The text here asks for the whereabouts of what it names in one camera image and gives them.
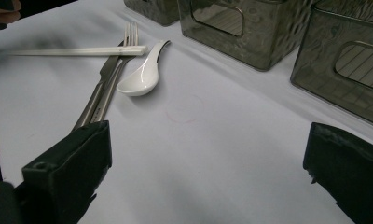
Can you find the silver metal fork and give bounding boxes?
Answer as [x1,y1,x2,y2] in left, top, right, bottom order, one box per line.
[90,21,140,124]

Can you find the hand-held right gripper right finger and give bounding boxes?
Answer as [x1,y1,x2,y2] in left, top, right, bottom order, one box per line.
[302,121,373,224]

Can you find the white tablecloth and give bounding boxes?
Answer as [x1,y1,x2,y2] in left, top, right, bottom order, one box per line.
[0,0,373,224]

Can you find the white chopstick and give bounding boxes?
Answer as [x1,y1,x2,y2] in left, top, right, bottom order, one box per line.
[7,49,149,57]
[7,45,147,53]

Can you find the smoky transparent plastic bin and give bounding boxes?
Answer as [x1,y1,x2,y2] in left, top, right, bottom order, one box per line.
[176,0,314,72]
[123,0,181,27]
[289,0,373,130]

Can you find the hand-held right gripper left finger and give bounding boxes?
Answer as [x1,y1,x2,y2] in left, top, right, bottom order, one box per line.
[21,120,113,224]

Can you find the silver metal knife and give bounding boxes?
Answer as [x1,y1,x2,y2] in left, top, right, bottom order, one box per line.
[72,40,126,132]

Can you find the white ceramic spoon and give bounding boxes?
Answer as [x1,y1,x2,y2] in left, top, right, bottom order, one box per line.
[116,39,172,97]

